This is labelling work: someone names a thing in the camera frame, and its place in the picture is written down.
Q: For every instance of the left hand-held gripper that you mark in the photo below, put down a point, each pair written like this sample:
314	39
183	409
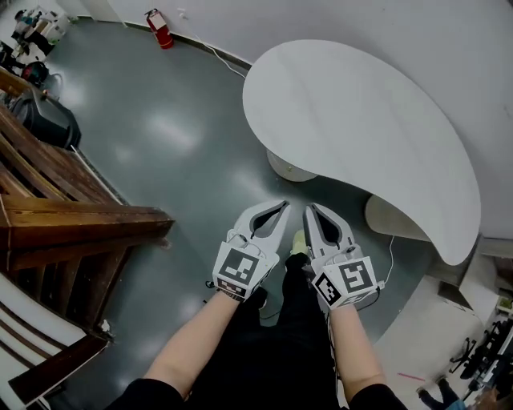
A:
240	268

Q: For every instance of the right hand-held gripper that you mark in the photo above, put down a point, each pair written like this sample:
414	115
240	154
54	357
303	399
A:
352	278

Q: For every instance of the person's right forearm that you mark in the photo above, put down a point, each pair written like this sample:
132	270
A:
356	352

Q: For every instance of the person's left forearm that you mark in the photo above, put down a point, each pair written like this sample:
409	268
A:
192	344

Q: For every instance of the white table with drawer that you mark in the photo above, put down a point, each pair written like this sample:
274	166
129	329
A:
352	132

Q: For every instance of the pale yellow right shoe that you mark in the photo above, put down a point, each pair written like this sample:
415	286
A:
298	242

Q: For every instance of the person's black clothing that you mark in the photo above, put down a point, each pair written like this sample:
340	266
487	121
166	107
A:
280	360

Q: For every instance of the grey low cabinet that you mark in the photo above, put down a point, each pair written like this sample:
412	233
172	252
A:
473	276

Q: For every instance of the red floor tape strip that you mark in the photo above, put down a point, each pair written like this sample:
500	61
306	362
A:
410	376

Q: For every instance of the black office chair base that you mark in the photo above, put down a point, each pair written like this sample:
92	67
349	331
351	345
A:
463	356

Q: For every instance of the small white scrap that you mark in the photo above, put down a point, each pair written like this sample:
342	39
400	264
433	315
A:
106	326

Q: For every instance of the cluttered office desk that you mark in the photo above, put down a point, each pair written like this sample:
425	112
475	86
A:
489	356

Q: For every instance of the red fire extinguisher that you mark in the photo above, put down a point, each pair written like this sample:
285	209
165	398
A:
160	28

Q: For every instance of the red black bag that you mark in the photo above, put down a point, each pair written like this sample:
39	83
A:
35	74

